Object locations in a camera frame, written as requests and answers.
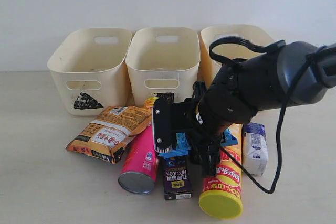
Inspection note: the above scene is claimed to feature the yellow Lays chips can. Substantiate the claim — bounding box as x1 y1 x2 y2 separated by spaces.
198 124 243 219

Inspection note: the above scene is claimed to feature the pink chips can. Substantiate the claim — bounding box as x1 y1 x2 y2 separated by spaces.
118 97 161 195

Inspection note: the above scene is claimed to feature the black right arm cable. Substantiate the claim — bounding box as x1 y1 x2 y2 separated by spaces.
209 36 336 195

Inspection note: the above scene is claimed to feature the cream bin circle mark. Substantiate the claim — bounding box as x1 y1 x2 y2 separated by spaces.
199 24 276 83

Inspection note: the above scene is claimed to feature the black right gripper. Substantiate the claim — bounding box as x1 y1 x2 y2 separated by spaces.
173 81 225 177

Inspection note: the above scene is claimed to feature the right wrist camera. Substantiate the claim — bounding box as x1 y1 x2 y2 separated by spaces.
152 97 177 153

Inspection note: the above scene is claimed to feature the cream bin square mark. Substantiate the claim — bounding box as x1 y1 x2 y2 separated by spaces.
125 27 201 106

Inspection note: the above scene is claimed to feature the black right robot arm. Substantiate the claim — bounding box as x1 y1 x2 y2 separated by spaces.
187 36 335 177

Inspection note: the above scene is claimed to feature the orange instant noodle bag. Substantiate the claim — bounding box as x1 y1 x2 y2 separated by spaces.
66 106 152 164

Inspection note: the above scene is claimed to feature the blue snack bag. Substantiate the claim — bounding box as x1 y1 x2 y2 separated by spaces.
159 133 191 159

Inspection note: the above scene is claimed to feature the purple juice carton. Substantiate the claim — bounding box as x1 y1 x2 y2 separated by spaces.
162 156 193 201

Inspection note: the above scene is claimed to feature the white blue milk carton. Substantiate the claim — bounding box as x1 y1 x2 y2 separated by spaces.
243 122 269 176

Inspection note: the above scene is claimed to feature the cream bin triangle mark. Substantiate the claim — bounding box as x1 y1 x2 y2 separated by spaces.
47 28 132 116

